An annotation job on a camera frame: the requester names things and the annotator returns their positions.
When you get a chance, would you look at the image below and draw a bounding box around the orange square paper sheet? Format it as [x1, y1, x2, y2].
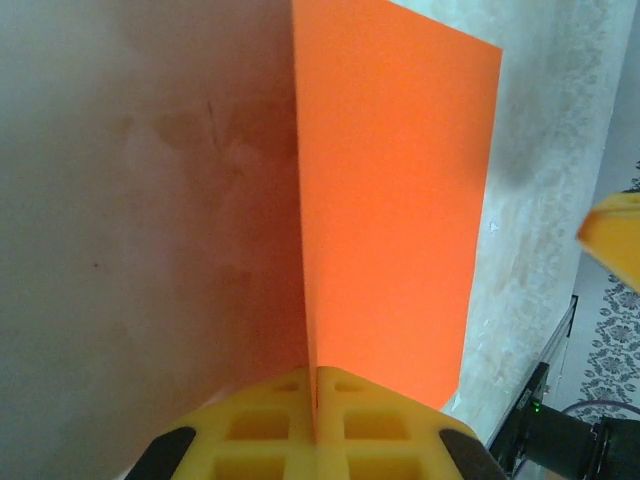
[291, 0, 503, 412]

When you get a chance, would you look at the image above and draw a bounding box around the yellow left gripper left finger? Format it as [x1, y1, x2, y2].
[124, 367, 319, 480]

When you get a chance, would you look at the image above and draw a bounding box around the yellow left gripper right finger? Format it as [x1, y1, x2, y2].
[318, 365, 506, 480]

